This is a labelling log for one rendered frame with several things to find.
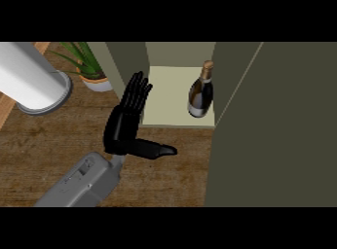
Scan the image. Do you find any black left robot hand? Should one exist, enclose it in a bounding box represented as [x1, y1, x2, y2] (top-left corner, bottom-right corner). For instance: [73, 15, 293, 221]
[102, 70, 179, 160]

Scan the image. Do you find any dark wine bottle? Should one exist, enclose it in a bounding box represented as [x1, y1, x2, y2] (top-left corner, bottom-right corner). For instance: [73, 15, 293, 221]
[188, 59, 216, 119]

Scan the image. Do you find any olive green cabinet door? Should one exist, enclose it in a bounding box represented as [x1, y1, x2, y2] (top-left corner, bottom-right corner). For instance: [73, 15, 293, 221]
[203, 41, 337, 208]

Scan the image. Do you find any grey paper towel holder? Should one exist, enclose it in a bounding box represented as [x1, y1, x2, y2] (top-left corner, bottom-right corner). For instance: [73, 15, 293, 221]
[15, 70, 74, 117]

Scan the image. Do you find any green potted plant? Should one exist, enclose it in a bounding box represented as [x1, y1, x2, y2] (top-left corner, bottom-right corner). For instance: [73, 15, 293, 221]
[48, 41, 114, 93]

